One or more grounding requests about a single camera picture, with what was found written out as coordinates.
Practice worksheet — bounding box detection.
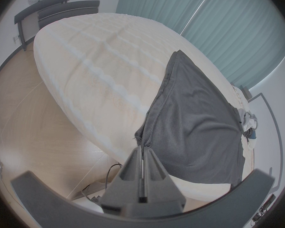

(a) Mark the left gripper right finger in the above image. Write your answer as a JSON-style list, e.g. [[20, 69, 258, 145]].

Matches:
[[143, 147, 187, 210]]

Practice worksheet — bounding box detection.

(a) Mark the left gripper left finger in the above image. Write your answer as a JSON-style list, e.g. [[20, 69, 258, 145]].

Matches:
[[100, 146, 143, 215]]

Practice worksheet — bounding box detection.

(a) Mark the black T-shirt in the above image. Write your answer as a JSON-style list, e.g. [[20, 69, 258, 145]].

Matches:
[[135, 50, 246, 189]]

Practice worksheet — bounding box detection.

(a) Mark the pile of clothes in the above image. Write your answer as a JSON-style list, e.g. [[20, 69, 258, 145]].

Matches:
[[237, 108, 259, 151]]

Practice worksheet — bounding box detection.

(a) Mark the bed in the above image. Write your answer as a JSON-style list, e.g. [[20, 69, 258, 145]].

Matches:
[[33, 13, 281, 203]]

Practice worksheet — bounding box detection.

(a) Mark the white printed pillow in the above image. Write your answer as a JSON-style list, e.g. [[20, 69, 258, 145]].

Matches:
[[231, 85, 250, 109]]

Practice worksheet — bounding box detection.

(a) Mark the grey bedside table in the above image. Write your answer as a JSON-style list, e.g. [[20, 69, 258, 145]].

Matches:
[[242, 86, 253, 100]]

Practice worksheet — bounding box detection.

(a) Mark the blue-green curtain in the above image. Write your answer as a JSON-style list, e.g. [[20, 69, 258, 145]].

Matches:
[[180, 0, 285, 88], [116, 0, 215, 35]]

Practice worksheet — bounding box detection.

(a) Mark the black chest of drawers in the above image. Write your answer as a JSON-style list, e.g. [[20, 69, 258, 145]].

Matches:
[[37, 0, 100, 31]]

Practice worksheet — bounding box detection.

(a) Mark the dark grey table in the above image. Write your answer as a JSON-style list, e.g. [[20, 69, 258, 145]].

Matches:
[[14, 0, 71, 52]]

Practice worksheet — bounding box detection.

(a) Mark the black cable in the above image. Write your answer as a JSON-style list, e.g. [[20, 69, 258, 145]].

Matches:
[[81, 163, 123, 202]]

